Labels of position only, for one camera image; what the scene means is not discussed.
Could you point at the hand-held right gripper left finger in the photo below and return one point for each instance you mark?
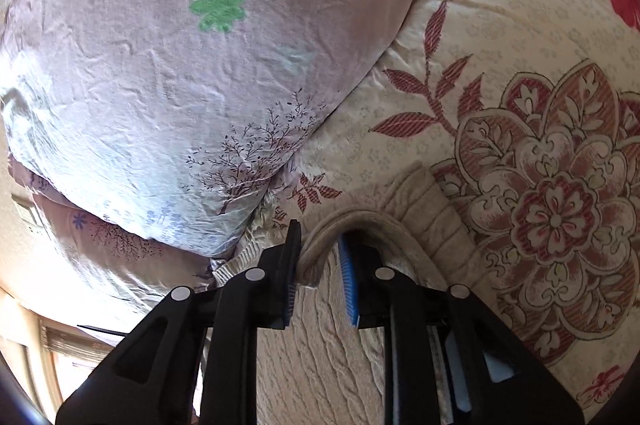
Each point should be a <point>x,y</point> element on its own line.
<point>285,265</point>

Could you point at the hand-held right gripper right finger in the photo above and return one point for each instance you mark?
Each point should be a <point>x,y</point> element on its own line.
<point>350,290</point>

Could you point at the pink floral pillow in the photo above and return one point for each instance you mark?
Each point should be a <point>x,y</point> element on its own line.
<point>100,250</point>
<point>200,80</point>

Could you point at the window with blind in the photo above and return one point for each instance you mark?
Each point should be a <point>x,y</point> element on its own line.
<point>65,355</point>

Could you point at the cream floral quilt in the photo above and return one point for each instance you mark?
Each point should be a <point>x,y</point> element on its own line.
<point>525,55</point>

